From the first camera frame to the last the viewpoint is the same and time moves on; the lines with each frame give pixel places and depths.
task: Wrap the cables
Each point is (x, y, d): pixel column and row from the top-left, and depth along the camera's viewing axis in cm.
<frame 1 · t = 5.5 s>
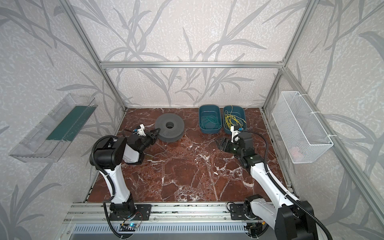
left hand: (161, 125, 95), fingers closed
right hand: (219, 136, 82), fingers open
left teal plastic bin: (210, 109, 121), on the table
right teal plastic bin: (238, 112, 117), point 3 cm above the table
dark grey foam spool: (171, 127, 104), point 6 cm above the table

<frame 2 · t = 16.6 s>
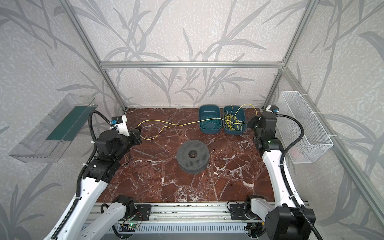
left hand: (142, 122, 70), fingers closed
right hand: (253, 111, 77), fingers closed
dark grey foam spool: (190, 165, 86), point 6 cm above the table
the other named things where they were.

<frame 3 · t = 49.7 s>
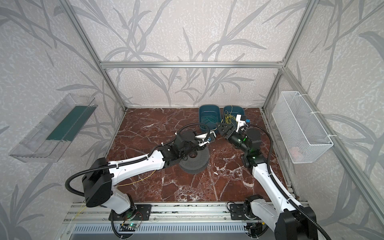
left hand: (206, 127, 77), fingers closed
right hand: (217, 122, 73), fingers open
the named things where they were.

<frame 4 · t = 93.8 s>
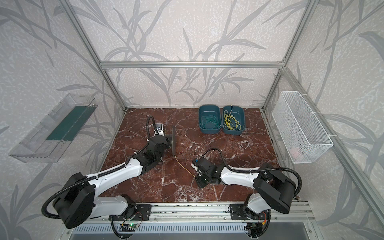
left hand: (164, 129, 85), fingers closed
right hand: (197, 177, 85), fingers closed
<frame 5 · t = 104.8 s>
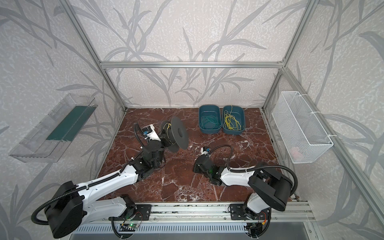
left hand: (167, 125, 79), fingers closed
right hand: (193, 158, 88), fingers closed
dark grey foam spool: (175, 132, 83), point 21 cm above the table
the other named things where they were.

